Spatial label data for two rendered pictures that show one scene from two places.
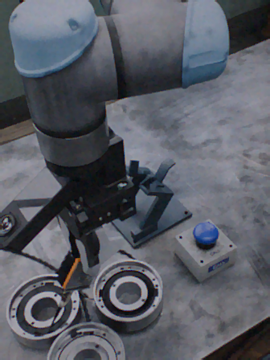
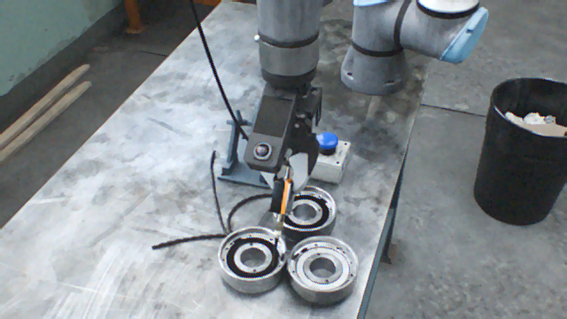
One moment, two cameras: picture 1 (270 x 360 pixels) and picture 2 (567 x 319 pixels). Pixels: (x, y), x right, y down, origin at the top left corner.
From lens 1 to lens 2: 50 cm
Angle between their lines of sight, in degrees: 31
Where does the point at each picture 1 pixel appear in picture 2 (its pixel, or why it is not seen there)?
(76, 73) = not seen: outside the picture
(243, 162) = not seen: hidden behind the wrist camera
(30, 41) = not seen: outside the picture
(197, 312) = (354, 202)
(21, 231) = (281, 147)
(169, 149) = (221, 109)
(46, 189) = (278, 108)
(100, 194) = (307, 102)
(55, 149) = (299, 59)
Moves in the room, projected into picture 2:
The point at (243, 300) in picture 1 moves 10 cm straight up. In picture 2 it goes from (375, 178) to (381, 136)
